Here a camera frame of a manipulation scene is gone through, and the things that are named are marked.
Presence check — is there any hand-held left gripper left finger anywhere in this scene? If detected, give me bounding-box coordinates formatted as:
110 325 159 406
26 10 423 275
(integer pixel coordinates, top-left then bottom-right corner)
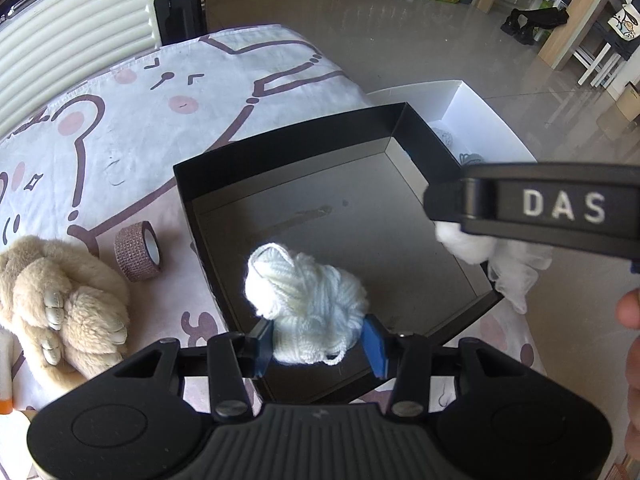
117 320 275 422

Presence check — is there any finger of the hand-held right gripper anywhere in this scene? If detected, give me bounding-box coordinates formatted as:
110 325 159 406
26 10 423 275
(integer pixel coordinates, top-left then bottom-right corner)
424 175 468 224

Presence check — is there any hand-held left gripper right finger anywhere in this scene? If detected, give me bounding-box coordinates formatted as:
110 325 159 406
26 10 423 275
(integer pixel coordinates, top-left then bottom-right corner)
362 314 526 418

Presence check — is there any white fluffy ball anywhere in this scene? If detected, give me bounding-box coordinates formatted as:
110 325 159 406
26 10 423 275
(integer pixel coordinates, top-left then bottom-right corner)
434 220 495 266

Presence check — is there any white yarn ball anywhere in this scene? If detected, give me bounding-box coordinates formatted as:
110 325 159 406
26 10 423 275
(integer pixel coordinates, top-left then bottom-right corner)
244 242 370 366

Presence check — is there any black box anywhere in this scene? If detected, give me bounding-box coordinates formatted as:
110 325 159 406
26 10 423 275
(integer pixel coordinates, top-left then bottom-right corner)
172 102 505 406

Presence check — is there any beige teddy bear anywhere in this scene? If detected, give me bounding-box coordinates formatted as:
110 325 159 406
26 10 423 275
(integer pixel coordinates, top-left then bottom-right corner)
0 234 132 390

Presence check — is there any person's right hand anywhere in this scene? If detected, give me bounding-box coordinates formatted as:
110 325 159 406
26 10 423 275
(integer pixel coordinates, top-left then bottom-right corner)
616 289 640 456

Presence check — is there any white open box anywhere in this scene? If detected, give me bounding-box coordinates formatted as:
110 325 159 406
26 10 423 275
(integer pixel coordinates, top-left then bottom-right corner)
367 79 538 171

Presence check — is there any beige cardboard box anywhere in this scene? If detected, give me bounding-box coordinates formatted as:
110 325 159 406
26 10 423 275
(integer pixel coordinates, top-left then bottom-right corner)
597 80 640 141

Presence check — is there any black bag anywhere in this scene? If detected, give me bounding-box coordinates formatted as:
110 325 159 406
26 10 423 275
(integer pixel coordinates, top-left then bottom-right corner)
502 5 569 46

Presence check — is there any brown bandage roll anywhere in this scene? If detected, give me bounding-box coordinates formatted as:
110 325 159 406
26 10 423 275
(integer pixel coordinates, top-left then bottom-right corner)
114 220 163 283

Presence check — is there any wooden table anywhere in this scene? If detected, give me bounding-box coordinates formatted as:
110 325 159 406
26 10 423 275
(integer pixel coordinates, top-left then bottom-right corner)
475 0 640 71

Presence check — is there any printed cartoon blanket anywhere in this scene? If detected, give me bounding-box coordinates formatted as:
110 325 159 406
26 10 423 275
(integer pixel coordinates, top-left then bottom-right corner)
0 24 546 411

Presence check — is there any white object with orange band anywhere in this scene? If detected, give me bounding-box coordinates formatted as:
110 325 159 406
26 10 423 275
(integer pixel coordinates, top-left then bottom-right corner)
0 332 13 416

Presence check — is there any cream ribbed suitcase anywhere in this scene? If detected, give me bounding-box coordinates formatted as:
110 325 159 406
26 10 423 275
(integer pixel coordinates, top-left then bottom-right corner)
0 0 208 133

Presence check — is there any white chair frame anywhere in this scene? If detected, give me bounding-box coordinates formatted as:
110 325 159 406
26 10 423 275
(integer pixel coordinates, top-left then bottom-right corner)
575 35 627 88

